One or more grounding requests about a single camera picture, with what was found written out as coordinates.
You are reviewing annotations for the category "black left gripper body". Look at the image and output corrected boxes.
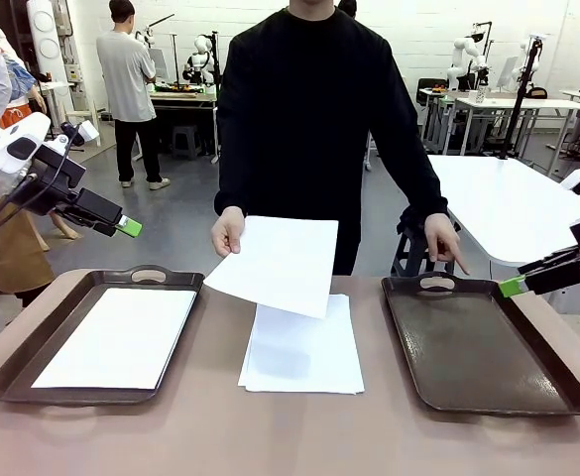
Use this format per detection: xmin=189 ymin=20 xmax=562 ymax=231
xmin=24 ymin=143 xmax=87 ymax=214

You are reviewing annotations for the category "white A4 paper sheet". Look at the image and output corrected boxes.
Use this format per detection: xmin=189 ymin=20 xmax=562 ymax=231
xmin=202 ymin=214 xmax=340 ymax=320
xmin=30 ymin=287 xmax=199 ymax=392
xmin=237 ymin=292 xmax=366 ymax=397

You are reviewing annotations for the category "person's left forearm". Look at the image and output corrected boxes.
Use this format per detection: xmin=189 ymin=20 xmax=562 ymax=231
xmin=388 ymin=133 xmax=450 ymax=219

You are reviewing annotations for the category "person's left hand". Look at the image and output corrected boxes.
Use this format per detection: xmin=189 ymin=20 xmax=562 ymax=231
xmin=422 ymin=211 xmax=471 ymax=277

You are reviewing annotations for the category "person's right hand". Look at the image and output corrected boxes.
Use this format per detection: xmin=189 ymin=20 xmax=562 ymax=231
xmin=209 ymin=205 xmax=248 ymax=259

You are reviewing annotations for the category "large white table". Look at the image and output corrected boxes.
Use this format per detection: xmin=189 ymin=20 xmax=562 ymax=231
xmin=425 ymin=154 xmax=580 ymax=313

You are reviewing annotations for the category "dark brown plastic tray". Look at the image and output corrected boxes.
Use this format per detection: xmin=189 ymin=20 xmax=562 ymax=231
xmin=0 ymin=265 xmax=206 ymax=409
xmin=381 ymin=271 xmax=580 ymax=417

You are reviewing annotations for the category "grey plastic stool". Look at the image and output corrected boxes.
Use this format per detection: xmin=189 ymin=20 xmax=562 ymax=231
xmin=172 ymin=124 xmax=202 ymax=161

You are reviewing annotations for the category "person in grey shirt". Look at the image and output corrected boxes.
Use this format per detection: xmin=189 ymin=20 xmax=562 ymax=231
xmin=94 ymin=0 xmax=172 ymax=192

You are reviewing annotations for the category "black workbench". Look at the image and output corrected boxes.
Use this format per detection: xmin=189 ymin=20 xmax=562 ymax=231
xmin=149 ymin=88 xmax=219 ymax=160

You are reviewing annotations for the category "black step stool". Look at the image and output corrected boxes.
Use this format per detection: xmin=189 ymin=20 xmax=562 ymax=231
xmin=391 ymin=230 xmax=457 ymax=278

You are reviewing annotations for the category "white tower air conditioner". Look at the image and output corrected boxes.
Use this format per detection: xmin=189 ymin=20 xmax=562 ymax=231
xmin=25 ymin=0 xmax=81 ymax=118

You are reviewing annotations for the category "black tripod pole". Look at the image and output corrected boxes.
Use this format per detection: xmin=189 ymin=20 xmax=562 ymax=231
xmin=496 ymin=37 xmax=544 ymax=161

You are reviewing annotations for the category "long white desk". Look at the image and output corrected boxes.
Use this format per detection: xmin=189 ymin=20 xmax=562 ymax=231
xmin=437 ymin=96 xmax=580 ymax=168

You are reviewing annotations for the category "white humanoid robot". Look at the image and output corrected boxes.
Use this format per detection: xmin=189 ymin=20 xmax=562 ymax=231
xmin=182 ymin=33 xmax=216 ymax=85

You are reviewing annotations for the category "white-backed monitor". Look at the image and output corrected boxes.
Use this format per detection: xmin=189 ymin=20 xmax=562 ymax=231
xmin=496 ymin=56 xmax=520 ymax=91

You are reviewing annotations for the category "person's black sweater torso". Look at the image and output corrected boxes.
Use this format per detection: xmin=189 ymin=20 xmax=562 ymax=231
xmin=214 ymin=0 xmax=449 ymax=277

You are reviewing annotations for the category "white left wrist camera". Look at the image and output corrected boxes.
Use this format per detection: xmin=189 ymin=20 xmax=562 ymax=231
xmin=46 ymin=119 xmax=100 ymax=155

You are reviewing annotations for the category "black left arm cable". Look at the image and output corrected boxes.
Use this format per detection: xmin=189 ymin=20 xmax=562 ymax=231
xmin=0 ymin=126 xmax=82 ymax=243

